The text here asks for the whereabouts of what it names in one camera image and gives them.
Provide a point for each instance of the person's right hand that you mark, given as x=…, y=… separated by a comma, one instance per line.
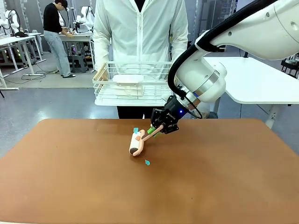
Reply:
x=105, y=75

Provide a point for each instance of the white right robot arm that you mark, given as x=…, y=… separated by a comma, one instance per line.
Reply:
x=257, y=28

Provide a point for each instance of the pink lint roller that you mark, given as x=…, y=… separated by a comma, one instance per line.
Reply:
x=135, y=145

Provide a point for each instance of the person in black top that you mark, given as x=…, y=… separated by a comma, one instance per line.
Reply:
x=54, y=35

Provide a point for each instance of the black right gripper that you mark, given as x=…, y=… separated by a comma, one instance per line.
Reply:
x=171, y=116

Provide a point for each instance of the person's left forearm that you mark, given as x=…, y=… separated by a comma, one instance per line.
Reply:
x=180, y=46

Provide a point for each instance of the person in white jacket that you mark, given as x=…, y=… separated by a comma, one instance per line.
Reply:
x=140, y=35

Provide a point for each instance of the blue paper scrap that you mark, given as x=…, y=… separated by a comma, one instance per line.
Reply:
x=147, y=163
x=135, y=130

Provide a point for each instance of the black object on desk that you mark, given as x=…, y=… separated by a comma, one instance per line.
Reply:
x=21, y=34

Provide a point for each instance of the large white side table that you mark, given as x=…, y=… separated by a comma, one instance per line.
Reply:
x=252, y=79

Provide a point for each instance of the white workbench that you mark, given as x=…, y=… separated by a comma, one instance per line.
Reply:
x=77, y=37

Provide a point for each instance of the white lab desk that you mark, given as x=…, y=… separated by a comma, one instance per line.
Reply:
x=16, y=42

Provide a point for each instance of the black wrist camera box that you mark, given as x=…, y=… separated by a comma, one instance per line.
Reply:
x=157, y=116

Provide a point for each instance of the grey step stool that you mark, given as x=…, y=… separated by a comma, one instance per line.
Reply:
x=79, y=63

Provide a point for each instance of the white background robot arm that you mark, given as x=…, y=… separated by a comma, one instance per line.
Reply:
x=10, y=21
x=85, y=18

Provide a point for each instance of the person's right forearm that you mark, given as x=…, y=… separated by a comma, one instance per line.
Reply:
x=101, y=51

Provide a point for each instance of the white power strip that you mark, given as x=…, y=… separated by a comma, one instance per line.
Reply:
x=34, y=74

